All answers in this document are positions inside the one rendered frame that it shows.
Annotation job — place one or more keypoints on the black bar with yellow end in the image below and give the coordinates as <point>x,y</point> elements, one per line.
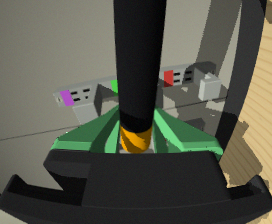
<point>139,30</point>

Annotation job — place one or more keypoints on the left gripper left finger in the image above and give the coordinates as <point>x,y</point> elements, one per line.
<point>92,136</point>

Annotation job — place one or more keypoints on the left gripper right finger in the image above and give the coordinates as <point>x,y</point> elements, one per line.
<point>180,136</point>

